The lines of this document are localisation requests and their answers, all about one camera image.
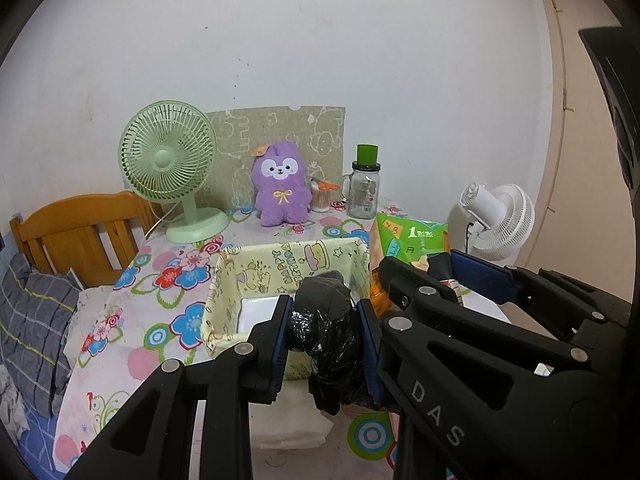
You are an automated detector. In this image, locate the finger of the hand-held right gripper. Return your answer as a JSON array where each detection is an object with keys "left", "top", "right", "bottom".
[
  {"left": 377, "top": 256, "right": 598, "bottom": 480},
  {"left": 450, "top": 251, "right": 631, "bottom": 342}
]

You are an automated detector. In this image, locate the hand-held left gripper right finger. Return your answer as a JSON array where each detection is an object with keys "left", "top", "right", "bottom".
[{"left": 356, "top": 298, "right": 385, "bottom": 407}]

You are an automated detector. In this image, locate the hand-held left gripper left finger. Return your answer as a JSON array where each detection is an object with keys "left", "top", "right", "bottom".
[{"left": 65, "top": 294, "right": 293, "bottom": 480}]

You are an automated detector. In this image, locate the black plastic bag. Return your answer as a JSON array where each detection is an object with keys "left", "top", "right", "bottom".
[{"left": 286, "top": 270, "right": 373, "bottom": 416}]

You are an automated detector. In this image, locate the yellow cartoon paper-wrapped box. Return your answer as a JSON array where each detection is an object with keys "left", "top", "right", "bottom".
[{"left": 200, "top": 237, "right": 371, "bottom": 381}]

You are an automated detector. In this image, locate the green tissue packet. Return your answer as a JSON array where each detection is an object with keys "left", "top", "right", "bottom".
[{"left": 375, "top": 212, "right": 451, "bottom": 268}]

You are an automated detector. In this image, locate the white desk fan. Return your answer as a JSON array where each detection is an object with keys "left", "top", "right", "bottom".
[{"left": 459, "top": 180, "right": 536, "bottom": 262}]

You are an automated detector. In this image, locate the floral tablecloth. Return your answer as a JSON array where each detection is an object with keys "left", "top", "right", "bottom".
[{"left": 52, "top": 200, "right": 451, "bottom": 480}]

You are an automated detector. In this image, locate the glass mug jar green lid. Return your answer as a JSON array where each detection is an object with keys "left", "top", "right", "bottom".
[{"left": 341, "top": 144, "right": 382, "bottom": 220}]

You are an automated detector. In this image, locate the cotton swab tub orange lid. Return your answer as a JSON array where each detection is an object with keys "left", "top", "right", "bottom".
[{"left": 309, "top": 178, "right": 341, "bottom": 212}]

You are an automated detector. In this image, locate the purple plush toy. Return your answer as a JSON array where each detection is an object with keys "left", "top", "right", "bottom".
[{"left": 250, "top": 141, "right": 312, "bottom": 227}]

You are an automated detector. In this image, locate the beige door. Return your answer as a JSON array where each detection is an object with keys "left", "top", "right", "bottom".
[{"left": 510, "top": 0, "right": 623, "bottom": 281}]

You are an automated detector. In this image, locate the green desk fan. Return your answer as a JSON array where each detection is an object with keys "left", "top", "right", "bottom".
[{"left": 118, "top": 100, "right": 230, "bottom": 244}]

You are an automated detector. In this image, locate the patterned cardboard board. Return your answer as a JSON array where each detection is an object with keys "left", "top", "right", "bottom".
[{"left": 206, "top": 105, "right": 347, "bottom": 211}]

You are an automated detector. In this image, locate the wooden bed headboard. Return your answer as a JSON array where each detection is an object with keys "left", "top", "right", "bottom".
[{"left": 9, "top": 190, "right": 166, "bottom": 288}]

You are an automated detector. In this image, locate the grey plaid pillow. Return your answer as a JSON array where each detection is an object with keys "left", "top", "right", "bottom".
[{"left": 0, "top": 252, "right": 83, "bottom": 418}]

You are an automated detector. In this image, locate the blue checked bedsheet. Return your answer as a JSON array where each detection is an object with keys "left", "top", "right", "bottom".
[{"left": 0, "top": 405, "right": 66, "bottom": 480}]

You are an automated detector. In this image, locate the crumpled white grey cloth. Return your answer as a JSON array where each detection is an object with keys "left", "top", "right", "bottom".
[{"left": 0, "top": 365, "right": 31, "bottom": 441}]

